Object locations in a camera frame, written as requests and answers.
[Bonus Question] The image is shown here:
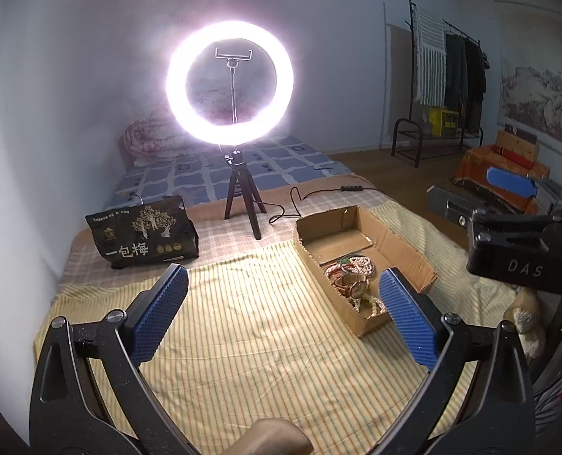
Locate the striped towel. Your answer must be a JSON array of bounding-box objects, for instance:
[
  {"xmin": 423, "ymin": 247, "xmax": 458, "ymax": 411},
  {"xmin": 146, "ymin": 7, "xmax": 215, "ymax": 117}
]
[{"xmin": 412, "ymin": 4, "xmax": 447, "ymax": 107}]

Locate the hanging grey coat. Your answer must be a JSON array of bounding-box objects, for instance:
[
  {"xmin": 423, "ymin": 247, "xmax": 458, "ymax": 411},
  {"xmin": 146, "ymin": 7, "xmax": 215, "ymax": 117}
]
[{"xmin": 444, "ymin": 33, "xmax": 469, "ymax": 129}]

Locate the red strap wristwatch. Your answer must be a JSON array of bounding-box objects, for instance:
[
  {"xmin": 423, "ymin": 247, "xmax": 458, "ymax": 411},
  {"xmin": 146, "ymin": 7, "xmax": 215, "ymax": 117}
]
[{"xmin": 331, "ymin": 265, "xmax": 369, "ymax": 299}]

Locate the black clothes rack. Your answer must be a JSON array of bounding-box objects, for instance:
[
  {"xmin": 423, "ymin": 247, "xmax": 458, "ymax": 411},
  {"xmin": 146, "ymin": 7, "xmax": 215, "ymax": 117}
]
[{"xmin": 392, "ymin": 0, "xmax": 490, "ymax": 166}]

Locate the beige plaid blanket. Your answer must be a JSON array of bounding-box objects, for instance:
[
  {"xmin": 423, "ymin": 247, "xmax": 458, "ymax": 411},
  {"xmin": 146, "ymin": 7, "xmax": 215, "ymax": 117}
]
[{"xmin": 55, "ymin": 177, "xmax": 381, "ymax": 304}]

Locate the orange covered box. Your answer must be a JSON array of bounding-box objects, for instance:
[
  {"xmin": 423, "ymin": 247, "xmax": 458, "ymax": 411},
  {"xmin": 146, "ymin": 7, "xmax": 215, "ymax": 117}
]
[{"xmin": 454, "ymin": 144, "xmax": 552, "ymax": 214}]

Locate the white ring light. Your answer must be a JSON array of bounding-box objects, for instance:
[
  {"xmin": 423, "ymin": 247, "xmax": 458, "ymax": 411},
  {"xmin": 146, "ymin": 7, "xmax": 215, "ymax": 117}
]
[{"xmin": 166, "ymin": 20, "xmax": 305, "ymax": 145}]

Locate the phone holder clamp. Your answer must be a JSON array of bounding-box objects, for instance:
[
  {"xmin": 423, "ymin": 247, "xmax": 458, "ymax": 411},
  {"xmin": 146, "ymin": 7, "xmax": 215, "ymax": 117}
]
[{"xmin": 214, "ymin": 46, "xmax": 254, "ymax": 64}]

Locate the person's right hand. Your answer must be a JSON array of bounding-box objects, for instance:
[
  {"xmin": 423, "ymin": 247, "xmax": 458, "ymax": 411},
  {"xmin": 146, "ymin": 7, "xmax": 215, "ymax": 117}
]
[{"xmin": 503, "ymin": 287, "xmax": 547, "ymax": 361}]

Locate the cardboard box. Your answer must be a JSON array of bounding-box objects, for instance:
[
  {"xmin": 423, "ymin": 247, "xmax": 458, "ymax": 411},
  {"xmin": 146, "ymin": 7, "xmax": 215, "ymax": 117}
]
[{"xmin": 293, "ymin": 205, "xmax": 438, "ymax": 339}]

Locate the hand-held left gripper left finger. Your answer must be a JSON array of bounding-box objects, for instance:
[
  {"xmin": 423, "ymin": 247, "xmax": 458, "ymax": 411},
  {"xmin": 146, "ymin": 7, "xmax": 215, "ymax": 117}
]
[{"xmin": 30, "ymin": 263, "xmax": 201, "ymax": 455}]

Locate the yellow box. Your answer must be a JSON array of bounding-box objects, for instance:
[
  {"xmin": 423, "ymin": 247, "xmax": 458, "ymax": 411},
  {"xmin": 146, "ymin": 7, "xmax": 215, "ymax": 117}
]
[{"xmin": 428, "ymin": 107, "xmax": 459, "ymax": 136}]

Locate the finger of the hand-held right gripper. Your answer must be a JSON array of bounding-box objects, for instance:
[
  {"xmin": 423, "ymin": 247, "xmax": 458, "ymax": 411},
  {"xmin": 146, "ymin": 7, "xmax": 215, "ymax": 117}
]
[
  {"xmin": 486, "ymin": 166, "xmax": 540, "ymax": 200},
  {"xmin": 427, "ymin": 185, "xmax": 561, "ymax": 233}
]

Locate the black power cable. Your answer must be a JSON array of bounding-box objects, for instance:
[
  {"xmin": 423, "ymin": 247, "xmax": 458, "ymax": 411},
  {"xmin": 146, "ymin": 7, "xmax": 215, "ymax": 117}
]
[{"xmin": 262, "ymin": 185, "xmax": 372, "ymax": 226}]

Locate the orange wooden box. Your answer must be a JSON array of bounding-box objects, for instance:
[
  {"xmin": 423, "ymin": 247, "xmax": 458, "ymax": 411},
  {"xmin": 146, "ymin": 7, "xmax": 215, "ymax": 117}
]
[{"xmin": 494, "ymin": 129, "xmax": 542, "ymax": 169}]

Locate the white pearl necklace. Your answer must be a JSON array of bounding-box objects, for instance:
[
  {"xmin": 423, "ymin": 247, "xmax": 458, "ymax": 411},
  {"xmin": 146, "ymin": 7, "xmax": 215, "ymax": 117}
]
[{"xmin": 352, "ymin": 294, "xmax": 390, "ymax": 316}]

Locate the person's left hand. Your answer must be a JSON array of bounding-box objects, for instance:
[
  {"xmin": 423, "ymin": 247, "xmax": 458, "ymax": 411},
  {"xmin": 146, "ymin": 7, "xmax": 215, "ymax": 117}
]
[{"xmin": 240, "ymin": 418, "xmax": 314, "ymax": 455}]

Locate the cream bead necklace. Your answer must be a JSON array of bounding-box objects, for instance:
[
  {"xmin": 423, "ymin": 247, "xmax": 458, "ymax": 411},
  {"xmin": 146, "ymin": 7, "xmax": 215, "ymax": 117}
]
[{"xmin": 345, "ymin": 255, "xmax": 376, "ymax": 276}]

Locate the landscape wall poster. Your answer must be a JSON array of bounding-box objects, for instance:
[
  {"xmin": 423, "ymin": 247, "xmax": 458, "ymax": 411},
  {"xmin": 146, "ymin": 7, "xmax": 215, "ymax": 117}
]
[{"xmin": 496, "ymin": 57, "xmax": 562, "ymax": 150}]

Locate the hanging black coat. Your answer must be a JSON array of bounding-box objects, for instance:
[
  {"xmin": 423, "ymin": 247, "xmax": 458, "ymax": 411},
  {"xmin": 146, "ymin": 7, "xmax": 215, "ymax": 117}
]
[{"xmin": 466, "ymin": 38, "xmax": 488, "ymax": 133}]

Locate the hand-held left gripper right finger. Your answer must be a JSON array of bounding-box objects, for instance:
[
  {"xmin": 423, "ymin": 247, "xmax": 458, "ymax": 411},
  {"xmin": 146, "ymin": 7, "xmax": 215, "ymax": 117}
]
[{"xmin": 371, "ymin": 267, "xmax": 535, "ymax": 455}]

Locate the pink patterned pillow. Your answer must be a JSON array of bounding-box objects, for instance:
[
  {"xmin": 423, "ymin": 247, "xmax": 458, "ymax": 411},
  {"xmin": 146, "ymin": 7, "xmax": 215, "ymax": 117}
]
[{"xmin": 118, "ymin": 103, "xmax": 201, "ymax": 169}]

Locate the blue checked bed sheet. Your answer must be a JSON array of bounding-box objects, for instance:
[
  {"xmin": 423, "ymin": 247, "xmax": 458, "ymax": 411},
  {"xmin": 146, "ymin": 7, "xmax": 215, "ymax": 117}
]
[{"xmin": 106, "ymin": 133, "xmax": 353, "ymax": 209}]

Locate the black snack bag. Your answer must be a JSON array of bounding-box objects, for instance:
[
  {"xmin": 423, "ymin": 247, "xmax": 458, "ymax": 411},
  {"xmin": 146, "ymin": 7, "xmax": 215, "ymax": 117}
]
[{"xmin": 85, "ymin": 195, "xmax": 200, "ymax": 270}]

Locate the black tripod stand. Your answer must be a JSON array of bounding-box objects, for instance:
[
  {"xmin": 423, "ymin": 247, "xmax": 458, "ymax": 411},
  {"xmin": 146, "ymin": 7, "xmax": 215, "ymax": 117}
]
[{"xmin": 223, "ymin": 144, "xmax": 268, "ymax": 241}]

